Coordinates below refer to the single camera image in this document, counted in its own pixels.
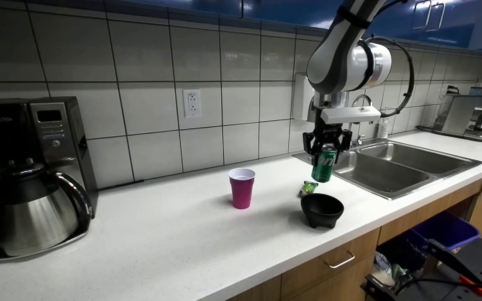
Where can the silver espresso machine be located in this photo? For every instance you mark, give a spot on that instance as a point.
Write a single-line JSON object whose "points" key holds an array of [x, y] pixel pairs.
{"points": [[464, 117]]}

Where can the black cart top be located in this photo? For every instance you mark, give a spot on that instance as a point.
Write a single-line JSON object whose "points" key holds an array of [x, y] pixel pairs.
{"points": [[476, 267]]}

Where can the green soda can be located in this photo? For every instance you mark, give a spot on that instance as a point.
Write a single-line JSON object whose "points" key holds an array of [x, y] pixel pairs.
{"points": [[323, 167]]}

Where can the black trash bag bin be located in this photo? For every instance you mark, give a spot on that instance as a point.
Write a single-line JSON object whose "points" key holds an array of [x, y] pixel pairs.
{"points": [[405, 256]]}

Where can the pink plastic cup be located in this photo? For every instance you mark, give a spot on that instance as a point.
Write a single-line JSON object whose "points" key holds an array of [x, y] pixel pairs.
{"points": [[241, 192]]}

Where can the wooden base cabinet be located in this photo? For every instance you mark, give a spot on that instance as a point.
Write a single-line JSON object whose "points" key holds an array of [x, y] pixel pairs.
{"points": [[318, 272]]}

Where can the clear dish soap bottle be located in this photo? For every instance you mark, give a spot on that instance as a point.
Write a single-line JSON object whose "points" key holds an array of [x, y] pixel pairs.
{"points": [[384, 129]]}

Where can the black bowl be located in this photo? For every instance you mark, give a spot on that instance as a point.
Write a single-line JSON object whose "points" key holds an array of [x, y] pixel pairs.
{"points": [[322, 211]]}

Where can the blue plastic bin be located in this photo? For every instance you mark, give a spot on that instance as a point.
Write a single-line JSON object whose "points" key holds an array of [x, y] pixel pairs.
{"points": [[447, 229]]}

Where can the blue upper cabinet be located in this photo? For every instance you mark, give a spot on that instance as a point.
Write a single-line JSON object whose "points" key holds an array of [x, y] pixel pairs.
{"points": [[285, 10]]}

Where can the stainless steel double sink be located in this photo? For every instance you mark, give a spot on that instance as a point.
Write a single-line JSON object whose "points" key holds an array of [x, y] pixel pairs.
{"points": [[419, 160]]}

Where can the chrome sink faucet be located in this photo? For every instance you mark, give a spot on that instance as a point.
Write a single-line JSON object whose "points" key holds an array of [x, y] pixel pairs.
{"points": [[359, 139]]}

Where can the small green snack packet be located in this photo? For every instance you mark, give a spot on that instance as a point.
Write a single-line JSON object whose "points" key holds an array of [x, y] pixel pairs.
{"points": [[308, 187]]}

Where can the white wall power outlet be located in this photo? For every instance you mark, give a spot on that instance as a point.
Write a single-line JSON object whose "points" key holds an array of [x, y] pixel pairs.
{"points": [[193, 104]]}

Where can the stainless steel coffee carafe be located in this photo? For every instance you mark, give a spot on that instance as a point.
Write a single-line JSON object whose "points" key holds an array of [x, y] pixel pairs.
{"points": [[34, 217]]}

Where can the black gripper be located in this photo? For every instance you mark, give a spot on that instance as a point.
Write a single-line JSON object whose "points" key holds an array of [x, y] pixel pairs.
{"points": [[327, 134]]}

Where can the black drip coffee maker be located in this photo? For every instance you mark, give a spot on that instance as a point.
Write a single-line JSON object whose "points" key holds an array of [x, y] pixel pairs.
{"points": [[24, 127]]}

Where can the white wall soap dispenser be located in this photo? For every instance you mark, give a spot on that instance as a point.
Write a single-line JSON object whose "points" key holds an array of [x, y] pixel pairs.
{"points": [[300, 97]]}

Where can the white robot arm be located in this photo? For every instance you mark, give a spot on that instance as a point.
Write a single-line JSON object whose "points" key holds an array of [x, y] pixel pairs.
{"points": [[342, 60]]}

